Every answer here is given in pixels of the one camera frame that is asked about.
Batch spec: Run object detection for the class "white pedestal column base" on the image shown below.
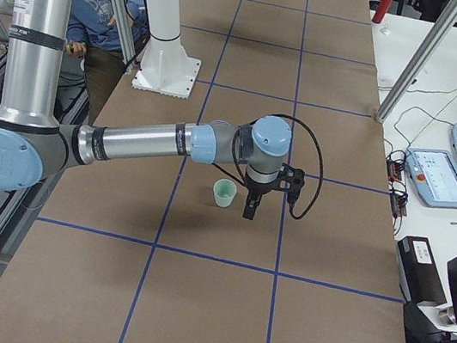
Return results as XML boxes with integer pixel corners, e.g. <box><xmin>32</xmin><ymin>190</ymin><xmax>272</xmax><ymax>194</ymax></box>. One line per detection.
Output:
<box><xmin>132</xmin><ymin>0</ymin><xmax>201</xmax><ymax>99</ymax></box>

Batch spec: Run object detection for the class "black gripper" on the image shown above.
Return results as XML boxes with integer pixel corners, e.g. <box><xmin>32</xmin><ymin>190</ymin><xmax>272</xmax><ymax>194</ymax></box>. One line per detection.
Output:
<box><xmin>242</xmin><ymin>175</ymin><xmax>274</xmax><ymax>220</ymax></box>

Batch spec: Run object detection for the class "aluminium frame post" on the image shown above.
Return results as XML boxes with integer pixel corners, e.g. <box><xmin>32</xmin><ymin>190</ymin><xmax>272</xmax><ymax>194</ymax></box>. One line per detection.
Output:
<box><xmin>375</xmin><ymin>0</ymin><xmax>457</xmax><ymax>124</ymax></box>

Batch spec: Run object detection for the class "green plastic cup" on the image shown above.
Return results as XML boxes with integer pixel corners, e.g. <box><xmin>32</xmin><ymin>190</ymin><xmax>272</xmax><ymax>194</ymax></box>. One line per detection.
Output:
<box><xmin>213</xmin><ymin>179</ymin><xmax>237</xmax><ymax>208</ymax></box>

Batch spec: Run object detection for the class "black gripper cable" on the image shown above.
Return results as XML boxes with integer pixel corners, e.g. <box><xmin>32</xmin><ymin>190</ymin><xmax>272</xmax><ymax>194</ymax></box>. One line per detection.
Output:
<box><xmin>222</xmin><ymin>107</ymin><xmax>332</xmax><ymax>223</ymax></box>

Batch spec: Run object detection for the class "near teach pendant tablet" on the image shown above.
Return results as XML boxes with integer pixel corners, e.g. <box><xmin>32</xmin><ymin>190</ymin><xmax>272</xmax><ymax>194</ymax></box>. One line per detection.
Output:
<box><xmin>405</xmin><ymin>147</ymin><xmax>457</xmax><ymax>209</ymax></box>

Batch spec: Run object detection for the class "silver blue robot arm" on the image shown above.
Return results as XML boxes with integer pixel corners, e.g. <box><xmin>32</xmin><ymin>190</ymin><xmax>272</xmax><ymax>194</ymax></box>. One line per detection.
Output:
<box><xmin>0</xmin><ymin>0</ymin><xmax>293</xmax><ymax>219</ymax></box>

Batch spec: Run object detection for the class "black box with label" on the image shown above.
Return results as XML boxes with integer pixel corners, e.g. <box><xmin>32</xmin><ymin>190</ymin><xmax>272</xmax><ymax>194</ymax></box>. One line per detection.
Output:
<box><xmin>397</xmin><ymin>236</ymin><xmax>448</xmax><ymax>308</ymax></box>

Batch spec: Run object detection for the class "person in blue hoodie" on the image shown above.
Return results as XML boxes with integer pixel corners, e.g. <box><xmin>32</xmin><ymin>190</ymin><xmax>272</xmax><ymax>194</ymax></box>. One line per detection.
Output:
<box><xmin>65</xmin><ymin>0</ymin><xmax>149</xmax><ymax>123</ymax></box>

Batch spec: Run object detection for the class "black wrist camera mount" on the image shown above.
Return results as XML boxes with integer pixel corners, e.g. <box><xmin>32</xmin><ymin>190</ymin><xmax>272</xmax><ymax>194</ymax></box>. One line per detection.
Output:
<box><xmin>274</xmin><ymin>163</ymin><xmax>305</xmax><ymax>206</ymax></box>

